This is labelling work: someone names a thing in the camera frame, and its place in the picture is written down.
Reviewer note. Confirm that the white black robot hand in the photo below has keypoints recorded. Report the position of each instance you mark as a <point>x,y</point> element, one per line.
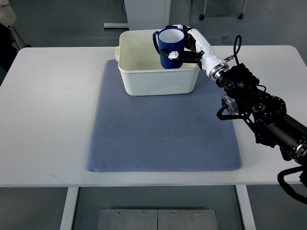
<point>198,50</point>

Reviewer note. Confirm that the blue mug white inside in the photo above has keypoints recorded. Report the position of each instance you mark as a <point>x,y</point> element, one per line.
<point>169,39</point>

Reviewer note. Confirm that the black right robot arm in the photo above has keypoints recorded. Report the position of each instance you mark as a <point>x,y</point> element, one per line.
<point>266,116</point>

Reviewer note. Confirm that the cream plastic box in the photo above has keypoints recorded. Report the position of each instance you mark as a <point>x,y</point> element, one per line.
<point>142,72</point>

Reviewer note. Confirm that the grey floor outlet plate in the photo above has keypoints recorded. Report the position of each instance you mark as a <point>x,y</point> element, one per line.
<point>227,39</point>

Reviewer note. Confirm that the black caster wheel left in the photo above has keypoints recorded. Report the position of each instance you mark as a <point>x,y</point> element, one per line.
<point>201,17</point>

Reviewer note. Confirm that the black caster wheel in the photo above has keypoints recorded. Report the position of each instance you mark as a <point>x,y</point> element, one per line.
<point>201,17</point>
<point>241,16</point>

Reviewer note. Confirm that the black caster wheel right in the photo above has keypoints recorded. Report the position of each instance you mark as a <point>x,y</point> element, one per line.
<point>241,16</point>

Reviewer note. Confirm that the blue textured mat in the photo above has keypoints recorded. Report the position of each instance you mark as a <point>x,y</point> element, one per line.
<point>167,133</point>

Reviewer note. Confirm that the grey metal floor plate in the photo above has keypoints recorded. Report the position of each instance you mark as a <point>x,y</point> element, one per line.
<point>151,219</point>

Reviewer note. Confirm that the white pedestal column base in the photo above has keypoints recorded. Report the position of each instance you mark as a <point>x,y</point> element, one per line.
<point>143,15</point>

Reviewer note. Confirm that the white table leg frame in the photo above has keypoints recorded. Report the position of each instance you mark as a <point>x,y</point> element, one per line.
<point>69,208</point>

